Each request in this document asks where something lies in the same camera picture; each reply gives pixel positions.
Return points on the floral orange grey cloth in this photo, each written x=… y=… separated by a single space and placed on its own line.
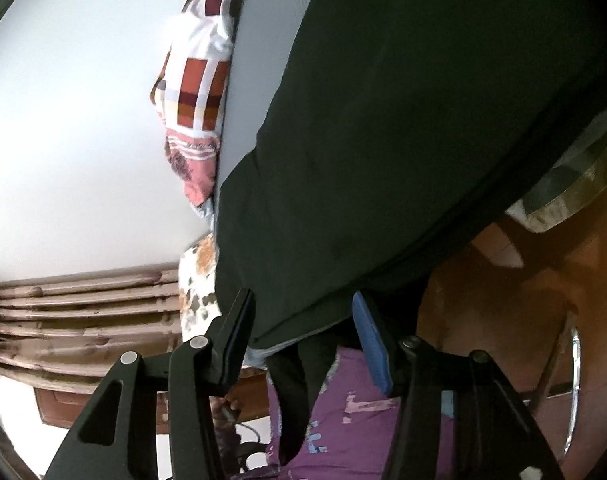
x=198 y=285

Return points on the checkered red white pillow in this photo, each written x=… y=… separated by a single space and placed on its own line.
x=198 y=80

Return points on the pink striped cloth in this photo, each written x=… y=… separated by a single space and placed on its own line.
x=196 y=170

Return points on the purple printed clothing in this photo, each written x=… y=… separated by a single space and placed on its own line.
x=353 y=430

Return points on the brown wooden moulded headboard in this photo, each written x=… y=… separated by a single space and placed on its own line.
x=83 y=330

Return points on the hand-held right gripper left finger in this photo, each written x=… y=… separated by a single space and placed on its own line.
x=235 y=340

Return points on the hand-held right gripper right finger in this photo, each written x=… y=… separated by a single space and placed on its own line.
x=372 y=340

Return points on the grey stone ledge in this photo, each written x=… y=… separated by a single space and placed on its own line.
x=573 y=190

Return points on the chrome chair frame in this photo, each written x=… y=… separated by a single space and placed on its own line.
x=576 y=360

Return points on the white grey cloth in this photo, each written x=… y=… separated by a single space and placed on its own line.
x=206 y=212

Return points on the dark pants with brown lining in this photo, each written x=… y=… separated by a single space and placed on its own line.
x=393 y=135

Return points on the grey textured mattress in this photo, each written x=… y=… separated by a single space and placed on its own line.
x=268 y=60

